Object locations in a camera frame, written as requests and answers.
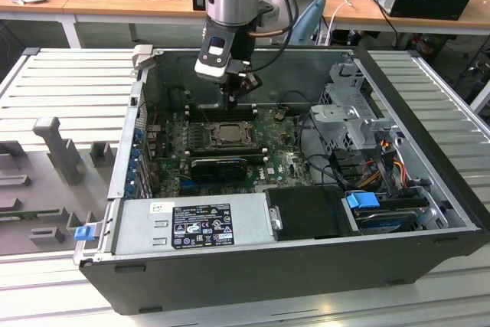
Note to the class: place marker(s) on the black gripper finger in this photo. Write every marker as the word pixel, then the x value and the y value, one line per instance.
pixel 230 93
pixel 252 84

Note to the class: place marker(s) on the silver CPU plate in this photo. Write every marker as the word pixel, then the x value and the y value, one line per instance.
pixel 231 133

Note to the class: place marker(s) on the black RAM slot bank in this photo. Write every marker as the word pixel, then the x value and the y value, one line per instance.
pixel 229 152
pixel 245 112

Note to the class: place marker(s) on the CPU socket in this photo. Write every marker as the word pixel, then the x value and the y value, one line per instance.
pixel 210 144

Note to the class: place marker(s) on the black battery holder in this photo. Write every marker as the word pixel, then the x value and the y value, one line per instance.
pixel 280 114

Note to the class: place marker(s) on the black cylindrical component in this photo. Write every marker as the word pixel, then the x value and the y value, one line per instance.
pixel 178 98

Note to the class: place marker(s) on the pale blue teach pendant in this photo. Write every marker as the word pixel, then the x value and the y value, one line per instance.
pixel 310 24

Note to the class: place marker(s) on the black graphics card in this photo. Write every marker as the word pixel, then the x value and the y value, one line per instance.
pixel 218 170

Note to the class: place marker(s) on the green motherboard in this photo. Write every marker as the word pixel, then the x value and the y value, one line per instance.
pixel 283 158

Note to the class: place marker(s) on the grey metal drive cage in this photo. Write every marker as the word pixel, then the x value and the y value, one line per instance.
pixel 333 116

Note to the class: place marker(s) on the black plastic shroud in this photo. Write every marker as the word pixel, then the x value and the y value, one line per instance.
pixel 306 212

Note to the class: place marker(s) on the hard disk in blue carrier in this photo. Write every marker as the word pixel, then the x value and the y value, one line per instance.
pixel 360 202

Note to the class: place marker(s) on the grey power supply unit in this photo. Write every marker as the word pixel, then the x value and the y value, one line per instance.
pixel 134 229

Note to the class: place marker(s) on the black open PC case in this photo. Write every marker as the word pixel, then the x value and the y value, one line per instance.
pixel 268 279

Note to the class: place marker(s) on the blue case latch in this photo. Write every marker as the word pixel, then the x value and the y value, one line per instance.
pixel 84 233

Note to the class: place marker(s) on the grey parts rack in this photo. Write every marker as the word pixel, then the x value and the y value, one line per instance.
pixel 49 197

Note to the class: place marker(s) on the green RAM stick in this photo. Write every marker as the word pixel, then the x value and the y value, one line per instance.
pixel 23 215

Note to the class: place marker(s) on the white camera on black bracket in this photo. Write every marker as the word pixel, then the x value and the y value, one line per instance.
pixel 208 70

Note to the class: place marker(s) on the small white wrist camera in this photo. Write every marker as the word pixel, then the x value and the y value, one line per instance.
pixel 270 15

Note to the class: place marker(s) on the expansion slot bracket row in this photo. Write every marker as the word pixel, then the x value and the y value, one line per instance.
pixel 134 162

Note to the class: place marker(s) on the white metal frame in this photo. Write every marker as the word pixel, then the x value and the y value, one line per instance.
pixel 482 97

